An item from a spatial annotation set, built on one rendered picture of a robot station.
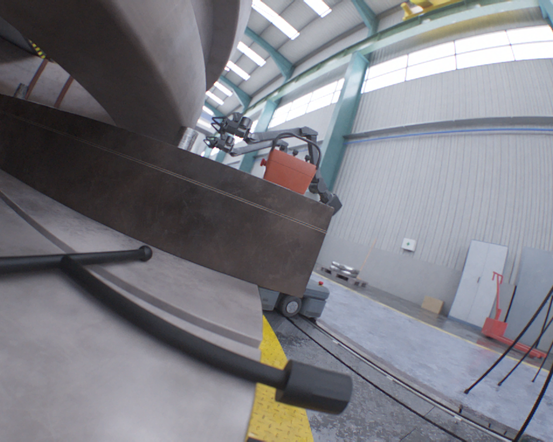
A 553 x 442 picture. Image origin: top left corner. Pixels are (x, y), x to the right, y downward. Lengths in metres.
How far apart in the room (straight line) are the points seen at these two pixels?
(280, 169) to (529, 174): 7.13
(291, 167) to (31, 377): 0.91
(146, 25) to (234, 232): 0.73
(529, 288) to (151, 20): 6.91
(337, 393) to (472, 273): 6.01
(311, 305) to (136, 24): 1.78
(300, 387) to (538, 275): 6.54
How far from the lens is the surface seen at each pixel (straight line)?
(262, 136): 1.42
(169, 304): 0.50
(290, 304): 1.67
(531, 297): 6.65
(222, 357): 0.33
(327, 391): 0.34
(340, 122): 11.47
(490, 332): 5.01
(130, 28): 0.72
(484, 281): 6.20
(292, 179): 0.91
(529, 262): 6.74
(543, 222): 7.07
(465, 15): 11.99
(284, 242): 0.89
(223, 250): 0.88
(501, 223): 7.05
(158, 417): 0.26
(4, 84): 4.99
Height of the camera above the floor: 0.51
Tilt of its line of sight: 3 degrees up
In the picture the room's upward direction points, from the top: 20 degrees clockwise
